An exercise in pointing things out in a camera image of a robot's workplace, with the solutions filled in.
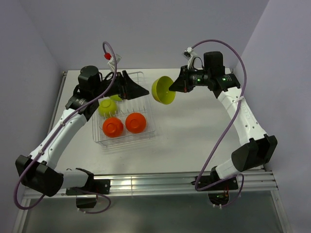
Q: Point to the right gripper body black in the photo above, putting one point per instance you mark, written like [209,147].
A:
[197,78]

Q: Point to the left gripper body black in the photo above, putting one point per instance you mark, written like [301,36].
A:
[116,87]

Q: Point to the white square bowl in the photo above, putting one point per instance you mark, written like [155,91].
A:
[115,98]

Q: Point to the green bowl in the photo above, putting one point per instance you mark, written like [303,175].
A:
[107,108]
[161,92]

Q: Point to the orange bowl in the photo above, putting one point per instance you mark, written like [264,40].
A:
[113,127]
[135,122]

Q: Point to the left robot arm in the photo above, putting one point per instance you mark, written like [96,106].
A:
[37,170]

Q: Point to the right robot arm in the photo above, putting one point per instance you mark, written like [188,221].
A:
[257,147]

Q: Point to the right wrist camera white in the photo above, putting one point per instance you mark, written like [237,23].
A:
[190,55]

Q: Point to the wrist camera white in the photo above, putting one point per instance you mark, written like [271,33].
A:
[111,61]
[190,55]

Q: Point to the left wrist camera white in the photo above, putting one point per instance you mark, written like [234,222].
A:
[111,61]

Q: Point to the wire dish rack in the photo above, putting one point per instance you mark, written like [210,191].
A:
[125,107]

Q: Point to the aluminium rail front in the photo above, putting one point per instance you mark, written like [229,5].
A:
[180,183]

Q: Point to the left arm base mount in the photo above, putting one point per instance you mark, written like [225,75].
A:
[101,186]

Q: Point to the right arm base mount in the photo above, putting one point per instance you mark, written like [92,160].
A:
[207,183]

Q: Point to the black box under rail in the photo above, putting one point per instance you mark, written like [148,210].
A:
[86,203]

